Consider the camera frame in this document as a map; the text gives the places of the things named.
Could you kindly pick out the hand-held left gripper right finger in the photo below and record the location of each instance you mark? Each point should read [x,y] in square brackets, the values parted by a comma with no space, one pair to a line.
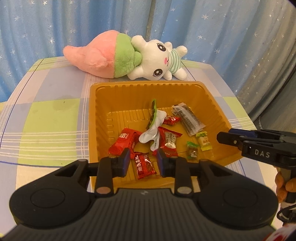
[161,163]

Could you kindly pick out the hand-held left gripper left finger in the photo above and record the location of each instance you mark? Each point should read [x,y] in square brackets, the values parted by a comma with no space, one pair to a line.
[126,162]

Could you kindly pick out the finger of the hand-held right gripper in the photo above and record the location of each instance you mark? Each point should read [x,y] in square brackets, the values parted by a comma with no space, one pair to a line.
[256,133]
[231,139]

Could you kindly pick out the shiny red snack packet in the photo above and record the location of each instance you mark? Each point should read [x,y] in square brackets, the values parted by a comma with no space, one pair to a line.
[144,165]

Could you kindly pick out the red packet with white label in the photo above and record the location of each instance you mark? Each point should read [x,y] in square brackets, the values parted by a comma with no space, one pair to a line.
[122,141]

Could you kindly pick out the red and white snack packet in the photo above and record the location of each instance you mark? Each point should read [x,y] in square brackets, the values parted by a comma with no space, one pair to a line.
[170,141]

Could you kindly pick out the yellow and green candy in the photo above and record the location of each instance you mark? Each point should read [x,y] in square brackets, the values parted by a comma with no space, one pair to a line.
[204,141]

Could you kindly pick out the green and white snack packet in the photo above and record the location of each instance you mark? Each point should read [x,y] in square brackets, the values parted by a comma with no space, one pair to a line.
[150,135]

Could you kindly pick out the brown candy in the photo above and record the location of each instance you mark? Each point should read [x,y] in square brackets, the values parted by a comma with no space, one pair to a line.
[192,151]

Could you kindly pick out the clear packet with black snack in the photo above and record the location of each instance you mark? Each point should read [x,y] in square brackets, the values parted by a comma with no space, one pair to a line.
[188,118]

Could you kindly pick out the orange plastic tray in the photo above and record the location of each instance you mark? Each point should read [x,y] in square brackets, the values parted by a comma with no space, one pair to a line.
[111,104]

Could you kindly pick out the person's right hand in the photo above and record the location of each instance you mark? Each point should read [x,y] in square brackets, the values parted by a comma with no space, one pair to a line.
[281,185]

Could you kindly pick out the small red candy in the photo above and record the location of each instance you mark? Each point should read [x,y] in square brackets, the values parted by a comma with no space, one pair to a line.
[172,120]

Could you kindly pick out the person's printed garment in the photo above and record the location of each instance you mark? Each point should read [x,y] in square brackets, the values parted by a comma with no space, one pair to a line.
[279,234]

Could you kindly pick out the white rabbit plush with carrot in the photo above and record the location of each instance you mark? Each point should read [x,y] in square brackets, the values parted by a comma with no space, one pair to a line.
[152,58]

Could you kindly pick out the blue star curtain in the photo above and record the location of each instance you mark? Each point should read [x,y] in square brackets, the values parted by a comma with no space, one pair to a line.
[57,23]

